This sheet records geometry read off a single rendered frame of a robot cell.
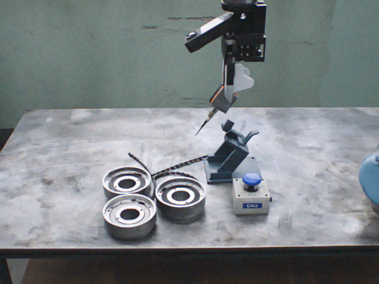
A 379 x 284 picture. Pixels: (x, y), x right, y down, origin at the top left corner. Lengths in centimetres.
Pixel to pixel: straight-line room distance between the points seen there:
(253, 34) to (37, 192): 58
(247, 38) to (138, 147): 44
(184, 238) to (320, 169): 40
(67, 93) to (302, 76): 128
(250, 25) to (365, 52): 180
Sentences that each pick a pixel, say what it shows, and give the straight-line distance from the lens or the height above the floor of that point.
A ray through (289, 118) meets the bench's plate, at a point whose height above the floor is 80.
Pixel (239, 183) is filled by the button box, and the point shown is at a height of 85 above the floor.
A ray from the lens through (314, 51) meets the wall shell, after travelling 268.
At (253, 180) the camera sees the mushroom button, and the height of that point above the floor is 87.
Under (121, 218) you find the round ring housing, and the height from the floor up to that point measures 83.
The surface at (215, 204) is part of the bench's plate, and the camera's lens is 106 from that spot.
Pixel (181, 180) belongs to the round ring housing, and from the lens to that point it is 107.
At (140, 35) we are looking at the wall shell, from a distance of 258.
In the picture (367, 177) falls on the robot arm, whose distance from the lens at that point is 90.
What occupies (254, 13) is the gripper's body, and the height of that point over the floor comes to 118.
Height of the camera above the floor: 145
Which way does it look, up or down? 31 degrees down
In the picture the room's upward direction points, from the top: straight up
